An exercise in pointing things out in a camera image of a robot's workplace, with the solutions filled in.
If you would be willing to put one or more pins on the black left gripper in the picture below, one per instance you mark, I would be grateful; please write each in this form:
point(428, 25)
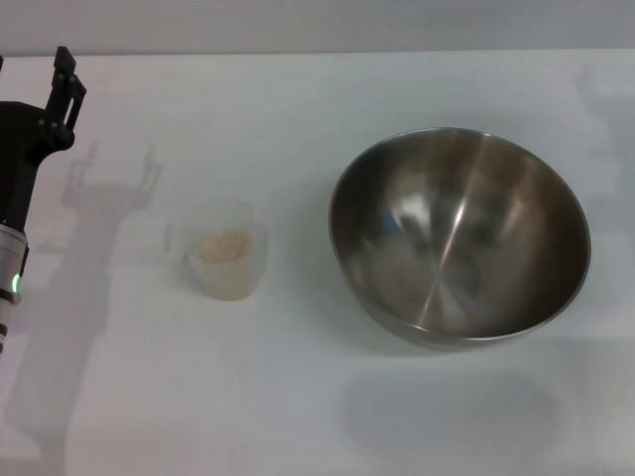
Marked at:
point(22, 134)

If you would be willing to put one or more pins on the white rice grains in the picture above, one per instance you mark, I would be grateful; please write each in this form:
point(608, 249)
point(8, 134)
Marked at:
point(223, 244)

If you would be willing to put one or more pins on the clear plastic measuring cup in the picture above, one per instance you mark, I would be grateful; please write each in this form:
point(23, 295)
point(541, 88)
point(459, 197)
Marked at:
point(223, 277)

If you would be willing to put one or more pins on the stainless steel mixing bowl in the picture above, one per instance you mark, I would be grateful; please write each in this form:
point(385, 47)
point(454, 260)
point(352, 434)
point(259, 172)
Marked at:
point(461, 238)

